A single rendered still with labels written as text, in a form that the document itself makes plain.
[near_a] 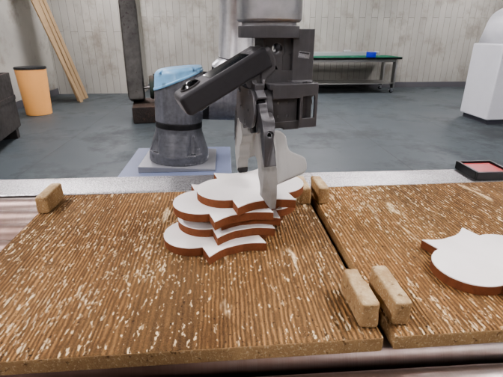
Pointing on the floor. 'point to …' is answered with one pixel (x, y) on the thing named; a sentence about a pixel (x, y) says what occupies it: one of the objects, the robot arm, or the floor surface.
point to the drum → (34, 89)
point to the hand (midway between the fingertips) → (251, 188)
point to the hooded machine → (486, 75)
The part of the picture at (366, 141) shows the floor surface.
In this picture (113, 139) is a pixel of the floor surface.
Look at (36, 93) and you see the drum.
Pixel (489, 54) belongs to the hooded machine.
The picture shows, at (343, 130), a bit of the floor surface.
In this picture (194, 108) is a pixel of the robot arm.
